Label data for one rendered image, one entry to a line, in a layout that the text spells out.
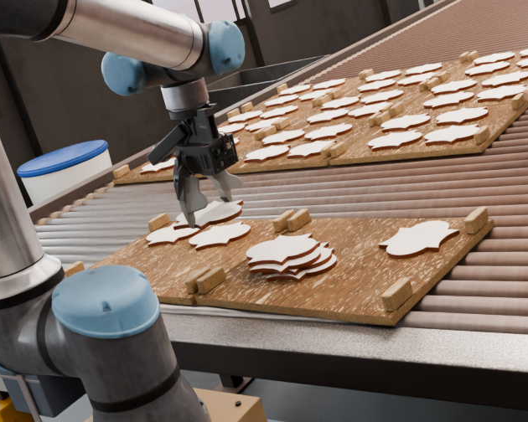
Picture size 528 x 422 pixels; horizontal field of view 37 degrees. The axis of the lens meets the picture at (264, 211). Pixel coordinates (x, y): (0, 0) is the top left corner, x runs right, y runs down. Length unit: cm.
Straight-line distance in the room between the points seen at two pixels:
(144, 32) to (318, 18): 728
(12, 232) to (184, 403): 30
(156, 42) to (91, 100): 472
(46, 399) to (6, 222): 74
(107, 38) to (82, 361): 39
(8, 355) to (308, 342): 42
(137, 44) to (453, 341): 57
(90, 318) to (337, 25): 779
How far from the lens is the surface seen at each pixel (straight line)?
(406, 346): 109
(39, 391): 168
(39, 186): 482
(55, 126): 541
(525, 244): 132
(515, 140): 188
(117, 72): 121
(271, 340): 120
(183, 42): 108
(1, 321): 102
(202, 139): 133
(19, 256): 100
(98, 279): 97
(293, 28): 787
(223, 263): 151
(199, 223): 136
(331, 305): 121
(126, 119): 596
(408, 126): 213
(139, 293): 92
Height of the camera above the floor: 144
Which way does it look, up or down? 17 degrees down
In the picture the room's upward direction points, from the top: 16 degrees counter-clockwise
